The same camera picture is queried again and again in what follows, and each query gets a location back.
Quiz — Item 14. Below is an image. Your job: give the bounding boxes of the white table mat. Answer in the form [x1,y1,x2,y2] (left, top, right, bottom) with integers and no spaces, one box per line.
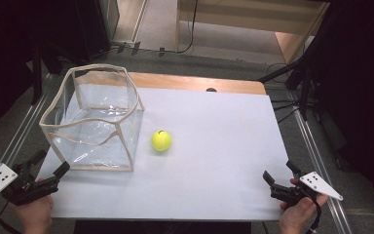
[37,87,295,222]

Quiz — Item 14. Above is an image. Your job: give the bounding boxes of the light wooden furniture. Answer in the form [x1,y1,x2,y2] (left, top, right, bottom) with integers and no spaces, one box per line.
[174,0,331,64]

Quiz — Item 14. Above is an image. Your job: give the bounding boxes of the hanging black cable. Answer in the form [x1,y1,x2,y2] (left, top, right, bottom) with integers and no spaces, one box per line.
[162,0,200,55]

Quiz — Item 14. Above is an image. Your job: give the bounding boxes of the person's right hand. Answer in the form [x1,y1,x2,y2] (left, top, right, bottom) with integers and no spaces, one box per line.
[279,177,330,234]

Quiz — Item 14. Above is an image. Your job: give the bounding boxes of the black floor cables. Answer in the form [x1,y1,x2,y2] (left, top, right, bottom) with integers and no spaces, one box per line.
[266,62,303,125]

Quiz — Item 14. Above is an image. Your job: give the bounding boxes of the black cabinet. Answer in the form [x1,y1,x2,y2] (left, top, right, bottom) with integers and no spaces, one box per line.
[74,0,121,63]

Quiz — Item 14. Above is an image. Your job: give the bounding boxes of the black floor bracket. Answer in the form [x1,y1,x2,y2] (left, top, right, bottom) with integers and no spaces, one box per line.
[131,41,142,57]

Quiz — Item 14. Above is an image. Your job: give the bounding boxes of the yellow tennis ball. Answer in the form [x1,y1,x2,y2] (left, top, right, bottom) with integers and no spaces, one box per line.
[151,130,172,153]

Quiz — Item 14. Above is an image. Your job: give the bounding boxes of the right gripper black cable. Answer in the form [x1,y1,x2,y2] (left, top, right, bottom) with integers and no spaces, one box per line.
[306,198,322,234]

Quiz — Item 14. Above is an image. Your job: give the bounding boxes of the black tripod stand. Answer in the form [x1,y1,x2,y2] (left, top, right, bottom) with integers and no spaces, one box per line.
[257,55,315,122]

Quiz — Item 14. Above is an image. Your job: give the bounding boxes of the clear plastic box beige trim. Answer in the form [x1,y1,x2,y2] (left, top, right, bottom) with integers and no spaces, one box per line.
[38,63,146,173]

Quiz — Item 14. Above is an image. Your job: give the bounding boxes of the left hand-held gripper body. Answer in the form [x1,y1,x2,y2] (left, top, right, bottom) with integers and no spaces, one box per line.
[0,162,60,207]

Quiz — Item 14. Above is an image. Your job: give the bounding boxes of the black curtain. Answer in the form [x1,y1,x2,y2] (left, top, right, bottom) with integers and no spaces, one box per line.
[0,0,79,141]
[305,0,374,225]

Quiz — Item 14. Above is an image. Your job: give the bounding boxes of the person's left hand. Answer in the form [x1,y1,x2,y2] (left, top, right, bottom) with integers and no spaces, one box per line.
[9,177,54,234]

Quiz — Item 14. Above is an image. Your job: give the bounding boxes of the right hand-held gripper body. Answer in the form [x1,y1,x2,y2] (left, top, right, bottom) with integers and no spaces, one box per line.
[270,171,344,208]

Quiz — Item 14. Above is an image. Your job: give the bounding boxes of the metal floor rail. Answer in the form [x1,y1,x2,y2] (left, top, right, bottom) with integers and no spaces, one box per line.
[287,91,354,234]
[0,73,54,222]

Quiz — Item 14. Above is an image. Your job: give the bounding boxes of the black upright stand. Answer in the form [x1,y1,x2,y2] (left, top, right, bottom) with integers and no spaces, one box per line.
[29,44,63,106]

